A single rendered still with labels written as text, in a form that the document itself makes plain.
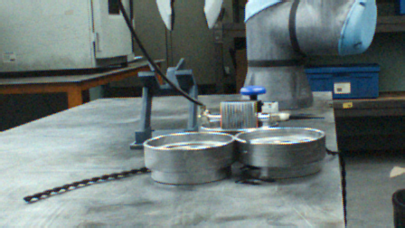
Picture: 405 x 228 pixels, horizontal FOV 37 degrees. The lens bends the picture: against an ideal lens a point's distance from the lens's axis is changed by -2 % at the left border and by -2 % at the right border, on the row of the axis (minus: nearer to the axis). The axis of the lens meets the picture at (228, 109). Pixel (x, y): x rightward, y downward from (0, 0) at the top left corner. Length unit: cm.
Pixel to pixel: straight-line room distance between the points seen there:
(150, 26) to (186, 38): 29
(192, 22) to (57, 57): 174
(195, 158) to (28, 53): 250
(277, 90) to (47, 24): 198
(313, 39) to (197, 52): 342
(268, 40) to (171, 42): 342
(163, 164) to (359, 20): 60
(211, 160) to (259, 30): 61
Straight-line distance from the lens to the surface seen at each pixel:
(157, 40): 466
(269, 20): 124
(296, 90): 126
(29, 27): 312
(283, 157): 67
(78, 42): 302
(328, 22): 118
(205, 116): 82
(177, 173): 68
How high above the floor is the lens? 97
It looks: 7 degrees down
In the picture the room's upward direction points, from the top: 3 degrees counter-clockwise
